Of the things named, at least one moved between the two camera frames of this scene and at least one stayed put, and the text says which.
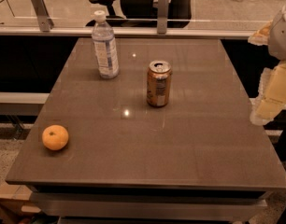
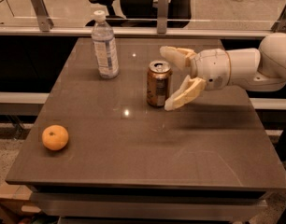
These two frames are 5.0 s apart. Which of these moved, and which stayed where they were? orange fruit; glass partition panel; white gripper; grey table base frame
Moved: white gripper
Stayed: grey table base frame; glass partition panel; orange fruit
